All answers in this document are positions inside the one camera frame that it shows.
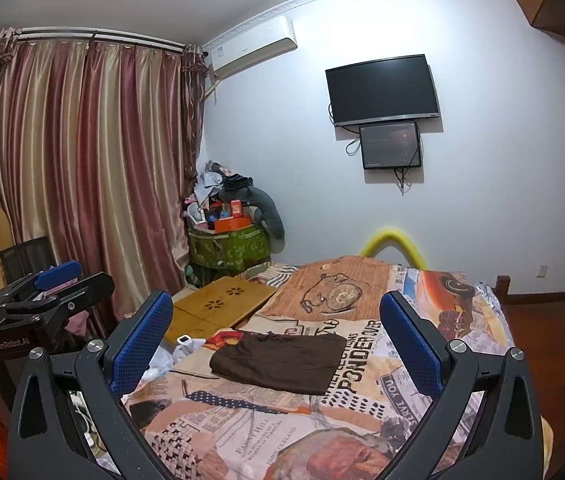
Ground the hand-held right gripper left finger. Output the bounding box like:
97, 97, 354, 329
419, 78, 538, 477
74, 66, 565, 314
7, 290, 183, 480

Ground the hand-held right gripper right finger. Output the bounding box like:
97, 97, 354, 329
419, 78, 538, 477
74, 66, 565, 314
379, 290, 545, 480

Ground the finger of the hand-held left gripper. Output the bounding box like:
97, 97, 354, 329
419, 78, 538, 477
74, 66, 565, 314
0, 260, 83, 306
0, 272, 116, 332

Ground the brown shirt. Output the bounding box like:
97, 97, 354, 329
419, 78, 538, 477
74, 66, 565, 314
210, 332, 348, 395

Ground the white crumpled cloth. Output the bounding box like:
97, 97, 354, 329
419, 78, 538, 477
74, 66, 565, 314
147, 345, 203, 381

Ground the pink cloth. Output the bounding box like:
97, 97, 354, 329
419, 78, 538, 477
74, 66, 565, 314
65, 310, 98, 341

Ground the black chair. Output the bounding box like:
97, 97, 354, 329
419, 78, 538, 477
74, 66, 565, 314
0, 235, 58, 286

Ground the small white device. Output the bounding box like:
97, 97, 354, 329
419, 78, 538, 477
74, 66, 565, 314
175, 336, 208, 356

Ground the printed blanket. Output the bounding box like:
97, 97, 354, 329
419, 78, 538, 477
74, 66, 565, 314
77, 255, 553, 480

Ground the light wooden board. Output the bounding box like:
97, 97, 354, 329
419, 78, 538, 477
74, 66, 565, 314
0, 202, 16, 286

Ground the wooden lap desk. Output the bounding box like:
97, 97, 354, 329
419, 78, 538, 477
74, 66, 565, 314
161, 277, 279, 346

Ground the yellow foam tube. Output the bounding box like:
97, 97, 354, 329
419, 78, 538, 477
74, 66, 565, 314
359, 227, 430, 268

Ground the striped pink curtain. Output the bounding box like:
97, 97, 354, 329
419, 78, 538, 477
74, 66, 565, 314
0, 27, 208, 316

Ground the green storage box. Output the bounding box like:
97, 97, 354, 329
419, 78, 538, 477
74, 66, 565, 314
187, 227, 270, 276

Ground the orange box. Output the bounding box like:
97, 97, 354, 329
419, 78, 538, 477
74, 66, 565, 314
214, 216, 253, 233

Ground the striped pillow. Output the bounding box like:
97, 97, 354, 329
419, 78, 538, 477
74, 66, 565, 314
247, 262, 300, 286

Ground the wooden baseboard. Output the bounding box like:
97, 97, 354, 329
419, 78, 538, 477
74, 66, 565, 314
509, 287, 565, 306

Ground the grey plush toy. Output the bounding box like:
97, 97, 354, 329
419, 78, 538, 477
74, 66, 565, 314
240, 186, 286, 241

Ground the small black monitor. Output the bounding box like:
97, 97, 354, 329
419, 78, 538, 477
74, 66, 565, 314
359, 121, 423, 171

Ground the curtain rod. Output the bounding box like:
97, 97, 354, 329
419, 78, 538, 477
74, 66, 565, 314
0, 27, 210, 58

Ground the white air conditioner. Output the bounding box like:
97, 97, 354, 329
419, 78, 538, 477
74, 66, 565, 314
202, 15, 298, 81

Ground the wooden bed post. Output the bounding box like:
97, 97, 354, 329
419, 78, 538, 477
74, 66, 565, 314
495, 274, 513, 306

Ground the black hanging cable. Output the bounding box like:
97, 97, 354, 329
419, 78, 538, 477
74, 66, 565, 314
393, 166, 413, 195

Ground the black wall television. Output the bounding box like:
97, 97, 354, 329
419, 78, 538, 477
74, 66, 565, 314
325, 53, 440, 128

